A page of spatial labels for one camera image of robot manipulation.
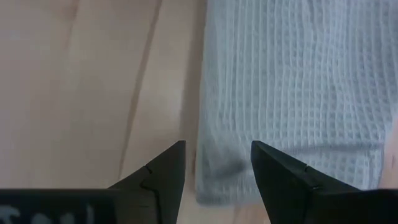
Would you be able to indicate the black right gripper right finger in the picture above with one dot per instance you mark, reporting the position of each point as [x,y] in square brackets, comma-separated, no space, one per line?
[311,205]

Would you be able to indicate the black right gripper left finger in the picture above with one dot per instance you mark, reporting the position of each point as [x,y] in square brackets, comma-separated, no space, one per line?
[140,205]

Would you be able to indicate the gray waffle-weave towel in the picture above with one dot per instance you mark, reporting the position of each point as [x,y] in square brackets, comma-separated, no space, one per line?
[295,77]

